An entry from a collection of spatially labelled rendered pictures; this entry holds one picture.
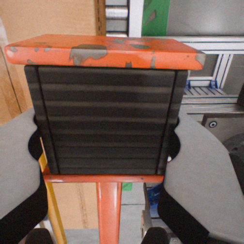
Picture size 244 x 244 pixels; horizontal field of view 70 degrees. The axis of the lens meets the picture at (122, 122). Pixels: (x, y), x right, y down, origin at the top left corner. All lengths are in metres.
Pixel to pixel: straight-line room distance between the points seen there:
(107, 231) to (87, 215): 1.40
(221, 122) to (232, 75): 1.01
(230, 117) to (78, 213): 1.38
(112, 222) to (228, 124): 0.32
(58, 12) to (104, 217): 0.36
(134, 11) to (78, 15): 0.38
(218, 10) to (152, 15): 0.43
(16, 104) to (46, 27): 0.20
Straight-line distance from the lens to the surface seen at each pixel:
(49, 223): 0.46
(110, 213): 0.18
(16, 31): 0.44
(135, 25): 0.75
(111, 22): 0.86
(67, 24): 0.41
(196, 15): 1.44
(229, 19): 1.54
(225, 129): 0.44
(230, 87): 1.45
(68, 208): 1.56
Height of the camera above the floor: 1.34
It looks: 58 degrees down
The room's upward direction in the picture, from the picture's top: 177 degrees clockwise
